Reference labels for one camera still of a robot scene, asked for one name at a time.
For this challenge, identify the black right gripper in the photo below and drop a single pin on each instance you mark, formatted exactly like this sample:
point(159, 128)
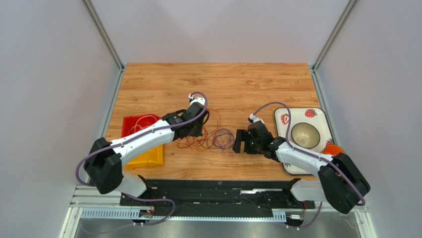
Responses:
point(248, 143)

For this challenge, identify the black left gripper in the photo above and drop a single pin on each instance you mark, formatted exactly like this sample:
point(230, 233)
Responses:
point(199, 131)

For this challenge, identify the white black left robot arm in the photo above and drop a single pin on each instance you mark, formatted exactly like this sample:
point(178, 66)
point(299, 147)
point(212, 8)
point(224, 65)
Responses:
point(106, 159)

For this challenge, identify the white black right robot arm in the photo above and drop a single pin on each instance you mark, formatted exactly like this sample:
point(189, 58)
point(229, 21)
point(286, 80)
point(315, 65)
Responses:
point(338, 180)

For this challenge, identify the yellow plastic bin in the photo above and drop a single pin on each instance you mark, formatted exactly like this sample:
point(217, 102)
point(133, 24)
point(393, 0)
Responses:
point(150, 159)

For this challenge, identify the beige ceramic bowl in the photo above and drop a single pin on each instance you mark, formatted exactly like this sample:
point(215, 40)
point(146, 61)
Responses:
point(305, 135)

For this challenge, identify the red plastic bin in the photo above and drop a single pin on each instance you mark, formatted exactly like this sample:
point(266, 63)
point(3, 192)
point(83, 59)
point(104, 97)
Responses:
point(133, 124)

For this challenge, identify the strawberry pattern tray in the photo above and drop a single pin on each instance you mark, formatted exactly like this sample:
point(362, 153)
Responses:
point(313, 116)

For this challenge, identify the orange round object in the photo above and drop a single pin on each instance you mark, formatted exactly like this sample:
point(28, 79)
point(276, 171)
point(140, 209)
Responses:
point(333, 149)

